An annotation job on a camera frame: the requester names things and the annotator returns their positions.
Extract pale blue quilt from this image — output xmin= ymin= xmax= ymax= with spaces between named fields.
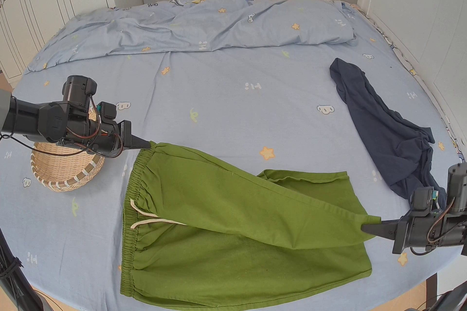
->
xmin=24 ymin=0 xmax=358 ymax=74

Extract dark blue garment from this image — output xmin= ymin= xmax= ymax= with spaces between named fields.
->
xmin=329 ymin=57 xmax=448 ymax=210

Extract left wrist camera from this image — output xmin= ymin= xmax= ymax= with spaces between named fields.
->
xmin=97 ymin=101 xmax=117 ymax=124

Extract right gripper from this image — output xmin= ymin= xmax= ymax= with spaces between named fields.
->
xmin=392 ymin=216 xmax=467 ymax=255

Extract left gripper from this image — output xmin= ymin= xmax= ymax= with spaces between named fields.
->
xmin=87 ymin=119 xmax=133 ymax=159

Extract round woven basket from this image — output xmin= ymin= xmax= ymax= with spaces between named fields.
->
xmin=31 ymin=107 xmax=107 ymax=193

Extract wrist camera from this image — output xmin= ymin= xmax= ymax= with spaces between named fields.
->
xmin=97 ymin=101 xmax=117 ymax=124
xmin=410 ymin=186 xmax=440 ymax=217

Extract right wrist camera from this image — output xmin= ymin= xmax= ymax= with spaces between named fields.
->
xmin=410 ymin=186 xmax=440 ymax=217

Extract green shorts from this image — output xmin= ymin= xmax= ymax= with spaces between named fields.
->
xmin=119 ymin=141 xmax=382 ymax=311

